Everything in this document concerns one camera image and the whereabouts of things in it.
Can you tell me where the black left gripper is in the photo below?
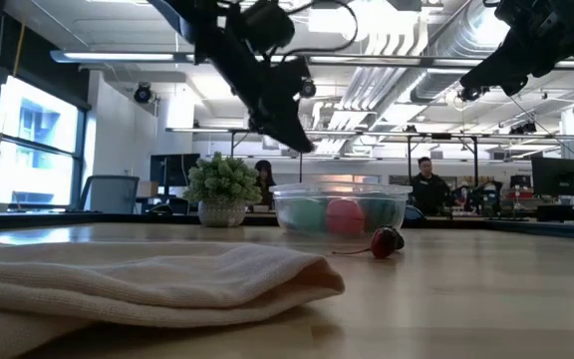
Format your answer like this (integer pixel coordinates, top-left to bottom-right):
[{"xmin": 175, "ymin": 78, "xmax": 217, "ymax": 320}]
[{"xmin": 231, "ymin": 57, "xmax": 316, "ymax": 154}]

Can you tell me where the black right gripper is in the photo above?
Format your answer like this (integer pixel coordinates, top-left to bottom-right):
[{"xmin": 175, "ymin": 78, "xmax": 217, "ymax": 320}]
[{"xmin": 459, "ymin": 0, "xmax": 574, "ymax": 98}]

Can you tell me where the clear plastic tupperware container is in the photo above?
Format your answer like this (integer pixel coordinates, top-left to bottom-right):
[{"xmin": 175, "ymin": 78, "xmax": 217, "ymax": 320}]
[{"xmin": 269, "ymin": 181, "xmax": 414, "ymax": 239}]

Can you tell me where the bright green pepper toy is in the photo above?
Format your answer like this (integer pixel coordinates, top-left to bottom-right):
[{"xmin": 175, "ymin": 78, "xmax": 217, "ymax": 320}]
[{"xmin": 284, "ymin": 197, "xmax": 327, "ymax": 233}]

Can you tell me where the large red tomato toy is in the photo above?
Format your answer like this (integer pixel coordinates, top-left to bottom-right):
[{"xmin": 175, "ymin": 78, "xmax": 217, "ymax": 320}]
[{"xmin": 325, "ymin": 197, "xmax": 367, "ymax": 236}]

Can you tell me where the striped watermelon toy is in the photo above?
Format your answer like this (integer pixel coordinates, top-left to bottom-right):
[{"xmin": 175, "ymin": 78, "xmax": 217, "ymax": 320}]
[{"xmin": 365, "ymin": 197, "xmax": 403, "ymax": 231}]

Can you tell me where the dark red cherry with stem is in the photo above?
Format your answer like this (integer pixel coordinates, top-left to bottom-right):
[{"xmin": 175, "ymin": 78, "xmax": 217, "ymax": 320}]
[{"xmin": 331, "ymin": 226, "xmax": 399, "ymax": 260}]

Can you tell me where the person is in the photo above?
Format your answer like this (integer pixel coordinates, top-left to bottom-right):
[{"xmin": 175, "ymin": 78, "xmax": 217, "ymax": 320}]
[
  {"xmin": 409, "ymin": 156, "xmax": 453, "ymax": 216},
  {"xmin": 252, "ymin": 159, "xmax": 278, "ymax": 208}
]

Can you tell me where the green potted faux plant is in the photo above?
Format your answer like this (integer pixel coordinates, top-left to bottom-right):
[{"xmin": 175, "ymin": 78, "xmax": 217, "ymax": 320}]
[{"xmin": 182, "ymin": 152, "xmax": 263, "ymax": 228}]

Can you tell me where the black metal gantry stand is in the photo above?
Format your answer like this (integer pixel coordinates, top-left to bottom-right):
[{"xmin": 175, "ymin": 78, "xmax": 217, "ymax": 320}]
[{"xmin": 405, "ymin": 131, "xmax": 481, "ymax": 188}]

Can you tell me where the black computer monitor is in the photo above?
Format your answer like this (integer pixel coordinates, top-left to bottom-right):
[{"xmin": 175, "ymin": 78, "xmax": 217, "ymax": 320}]
[
  {"xmin": 530, "ymin": 157, "xmax": 574, "ymax": 199},
  {"xmin": 148, "ymin": 153, "xmax": 202, "ymax": 189}
]

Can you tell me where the long ceiling light strip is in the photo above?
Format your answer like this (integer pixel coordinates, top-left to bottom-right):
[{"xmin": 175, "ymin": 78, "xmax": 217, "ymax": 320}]
[{"xmin": 50, "ymin": 49, "xmax": 193, "ymax": 65}]

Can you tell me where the grey office chair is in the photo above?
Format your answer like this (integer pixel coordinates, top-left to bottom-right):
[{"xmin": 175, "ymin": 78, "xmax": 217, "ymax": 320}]
[{"xmin": 77, "ymin": 174, "xmax": 142, "ymax": 214}]

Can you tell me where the beige folded cloth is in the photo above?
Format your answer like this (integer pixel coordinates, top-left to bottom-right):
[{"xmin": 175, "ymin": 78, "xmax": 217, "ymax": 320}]
[{"xmin": 0, "ymin": 240, "xmax": 346, "ymax": 359}]

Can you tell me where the silver ventilation duct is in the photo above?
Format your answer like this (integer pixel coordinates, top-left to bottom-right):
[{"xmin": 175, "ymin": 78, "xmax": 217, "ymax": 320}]
[{"xmin": 409, "ymin": 0, "xmax": 510, "ymax": 104}]

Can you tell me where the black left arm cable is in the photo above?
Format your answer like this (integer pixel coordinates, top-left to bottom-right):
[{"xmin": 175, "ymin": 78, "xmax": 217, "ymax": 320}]
[{"xmin": 279, "ymin": 0, "xmax": 361, "ymax": 59}]

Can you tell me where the black aluminium table frame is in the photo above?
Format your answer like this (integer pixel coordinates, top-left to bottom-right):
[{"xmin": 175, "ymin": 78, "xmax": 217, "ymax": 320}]
[{"xmin": 0, "ymin": 211, "xmax": 574, "ymax": 240}]

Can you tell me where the thin yellow cable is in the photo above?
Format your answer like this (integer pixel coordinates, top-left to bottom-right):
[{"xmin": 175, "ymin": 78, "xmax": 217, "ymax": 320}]
[{"xmin": 11, "ymin": 19, "xmax": 28, "ymax": 79}]

